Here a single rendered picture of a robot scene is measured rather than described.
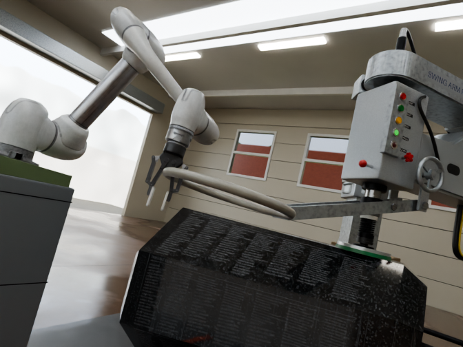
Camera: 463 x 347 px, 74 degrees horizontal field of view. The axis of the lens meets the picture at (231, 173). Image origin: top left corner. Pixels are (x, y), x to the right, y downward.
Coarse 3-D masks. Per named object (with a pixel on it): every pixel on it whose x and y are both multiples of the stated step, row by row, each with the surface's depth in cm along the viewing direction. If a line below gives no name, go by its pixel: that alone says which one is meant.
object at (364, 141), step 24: (360, 96) 142; (384, 96) 128; (360, 120) 138; (384, 120) 125; (408, 120) 126; (360, 144) 134; (408, 144) 126; (360, 168) 130; (384, 168) 121; (408, 168) 126; (384, 192) 130
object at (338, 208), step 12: (288, 204) 124; (300, 204) 126; (312, 204) 128; (324, 204) 117; (336, 204) 118; (348, 204) 120; (360, 204) 123; (372, 204) 125; (384, 204) 127; (396, 204) 129; (408, 204) 132; (300, 216) 113; (312, 216) 114; (324, 216) 116; (336, 216) 118
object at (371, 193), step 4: (368, 192) 132; (372, 192) 130; (376, 192) 130; (380, 192) 130; (364, 196) 131; (368, 196) 130; (372, 196) 130; (376, 196) 130; (380, 196) 131; (360, 200) 133; (364, 200) 130; (368, 200) 129; (372, 200) 128; (376, 200) 128; (380, 200) 128; (376, 216) 128
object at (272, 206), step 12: (168, 168) 97; (192, 180) 89; (204, 180) 87; (216, 180) 86; (204, 192) 129; (216, 192) 131; (228, 192) 86; (240, 192) 85; (252, 192) 86; (240, 204) 130; (252, 204) 128; (264, 204) 88; (276, 204) 90; (276, 216) 119; (288, 216) 98
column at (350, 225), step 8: (344, 216) 217; (352, 216) 203; (344, 224) 214; (352, 224) 202; (376, 224) 202; (344, 232) 210; (352, 232) 201; (376, 232) 201; (344, 240) 207; (352, 240) 201; (376, 240) 200
